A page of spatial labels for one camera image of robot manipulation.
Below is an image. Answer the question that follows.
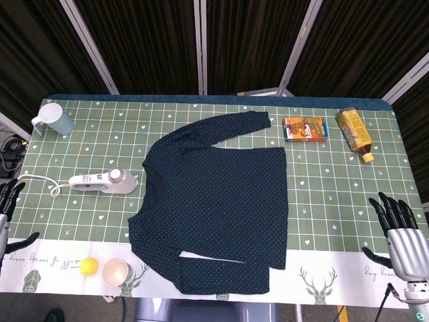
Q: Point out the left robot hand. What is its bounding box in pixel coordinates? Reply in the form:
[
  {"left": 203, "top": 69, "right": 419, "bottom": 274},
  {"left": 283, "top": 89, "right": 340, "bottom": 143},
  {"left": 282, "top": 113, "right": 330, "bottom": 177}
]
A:
[{"left": 0, "top": 178, "right": 40, "bottom": 266}]

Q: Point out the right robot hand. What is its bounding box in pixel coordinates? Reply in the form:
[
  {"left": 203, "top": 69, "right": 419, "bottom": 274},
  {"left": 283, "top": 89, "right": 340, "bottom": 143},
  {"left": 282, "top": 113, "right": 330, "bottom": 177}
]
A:
[{"left": 361, "top": 191, "right": 429, "bottom": 283}]

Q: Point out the white power cord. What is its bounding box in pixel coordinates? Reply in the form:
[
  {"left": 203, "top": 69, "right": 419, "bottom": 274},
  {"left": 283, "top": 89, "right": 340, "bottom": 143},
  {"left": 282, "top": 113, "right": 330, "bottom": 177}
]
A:
[{"left": 17, "top": 174, "right": 72, "bottom": 198}]

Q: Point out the white handheld steamer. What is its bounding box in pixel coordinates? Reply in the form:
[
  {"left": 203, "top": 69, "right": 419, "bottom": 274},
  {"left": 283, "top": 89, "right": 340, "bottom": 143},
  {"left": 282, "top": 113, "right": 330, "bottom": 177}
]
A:
[{"left": 68, "top": 166, "right": 139, "bottom": 195}]

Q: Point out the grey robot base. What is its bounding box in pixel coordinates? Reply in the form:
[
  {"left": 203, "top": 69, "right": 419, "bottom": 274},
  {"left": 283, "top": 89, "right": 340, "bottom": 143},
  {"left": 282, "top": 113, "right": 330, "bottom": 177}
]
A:
[{"left": 133, "top": 298, "right": 279, "bottom": 322}]

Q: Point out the green checkered tablecloth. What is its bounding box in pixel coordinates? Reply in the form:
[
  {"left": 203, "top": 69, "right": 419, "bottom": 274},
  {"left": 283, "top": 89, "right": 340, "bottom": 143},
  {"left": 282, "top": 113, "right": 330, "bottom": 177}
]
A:
[{"left": 0, "top": 97, "right": 429, "bottom": 307}]

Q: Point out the dark dotted long-sleeve shirt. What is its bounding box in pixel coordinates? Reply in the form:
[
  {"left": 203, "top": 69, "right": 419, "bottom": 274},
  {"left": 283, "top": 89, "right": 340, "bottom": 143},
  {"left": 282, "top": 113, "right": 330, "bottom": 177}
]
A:
[{"left": 127, "top": 111, "right": 290, "bottom": 296}]

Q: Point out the black equipment on floor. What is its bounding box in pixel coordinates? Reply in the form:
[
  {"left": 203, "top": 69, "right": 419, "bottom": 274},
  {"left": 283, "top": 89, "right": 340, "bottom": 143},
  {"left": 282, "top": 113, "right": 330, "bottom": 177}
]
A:
[{"left": 0, "top": 133, "right": 29, "bottom": 178}]

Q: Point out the yellow ball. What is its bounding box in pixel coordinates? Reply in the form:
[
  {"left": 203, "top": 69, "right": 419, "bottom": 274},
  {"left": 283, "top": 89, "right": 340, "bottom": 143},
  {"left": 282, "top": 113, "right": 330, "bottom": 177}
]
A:
[{"left": 79, "top": 257, "right": 99, "bottom": 277}]

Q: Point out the black shoe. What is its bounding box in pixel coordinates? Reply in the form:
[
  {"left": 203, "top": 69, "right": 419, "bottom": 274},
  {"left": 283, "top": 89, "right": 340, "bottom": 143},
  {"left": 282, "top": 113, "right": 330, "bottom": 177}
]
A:
[{"left": 45, "top": 307, "right": 66, "bottom": 322}]

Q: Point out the beige paper cup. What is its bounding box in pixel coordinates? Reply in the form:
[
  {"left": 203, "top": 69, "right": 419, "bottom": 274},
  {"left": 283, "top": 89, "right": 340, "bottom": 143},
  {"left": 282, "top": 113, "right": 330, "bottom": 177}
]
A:
[{"left": 101, "top": 258, "right": 135, "bottom": 288}]

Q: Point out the yellow tea bottle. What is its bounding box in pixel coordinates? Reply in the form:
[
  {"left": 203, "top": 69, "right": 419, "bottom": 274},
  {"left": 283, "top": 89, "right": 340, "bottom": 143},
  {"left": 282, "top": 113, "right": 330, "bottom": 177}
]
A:
[{"left": 335, "top": 106, "right": 375, "bottom": 164}]

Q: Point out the orange snack box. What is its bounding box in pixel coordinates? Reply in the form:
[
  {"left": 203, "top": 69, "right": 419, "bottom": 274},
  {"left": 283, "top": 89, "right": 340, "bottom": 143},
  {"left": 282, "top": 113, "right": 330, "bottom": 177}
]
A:
[{"left": 282, "top": 117, "right": 329, "bottom": 143}]

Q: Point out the white partition foot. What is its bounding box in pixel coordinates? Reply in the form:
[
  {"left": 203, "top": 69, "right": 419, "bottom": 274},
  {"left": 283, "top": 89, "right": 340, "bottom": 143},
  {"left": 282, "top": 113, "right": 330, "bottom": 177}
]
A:
[{"left": 237, "top": 87, "right": 293, "bottom": 98}]

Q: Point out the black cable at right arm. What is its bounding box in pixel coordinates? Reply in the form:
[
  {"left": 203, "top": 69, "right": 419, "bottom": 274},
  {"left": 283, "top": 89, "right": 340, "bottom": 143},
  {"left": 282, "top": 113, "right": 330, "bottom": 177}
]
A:
[{"left": 373, "top": 283, "right": 397, "bottom": 322}]

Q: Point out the white partition frame post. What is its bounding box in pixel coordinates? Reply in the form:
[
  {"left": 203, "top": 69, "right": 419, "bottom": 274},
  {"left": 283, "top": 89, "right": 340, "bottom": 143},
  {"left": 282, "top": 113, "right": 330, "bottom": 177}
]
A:
[
  {"left": 278, "top": 0, "right": 324, "bottom": 97},
  {"left": 59, "top": 0, "right": 120, "bottom": 96},
  {"left": 381, "top": 52, "right": 429, "bottom": 105},
  {"left": 0, "top": 111, "right": 32, "bottom": 142},
  {"left": 193, "top": 0, "right": 208, "bottom": 96}
]

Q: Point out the light blue pitcher white handle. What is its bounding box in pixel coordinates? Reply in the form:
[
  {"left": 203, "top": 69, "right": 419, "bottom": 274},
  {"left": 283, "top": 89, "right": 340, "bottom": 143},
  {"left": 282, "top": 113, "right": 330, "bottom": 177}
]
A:
[{"left": 31, "top": 103, "right": 75, "bottom": 137}]

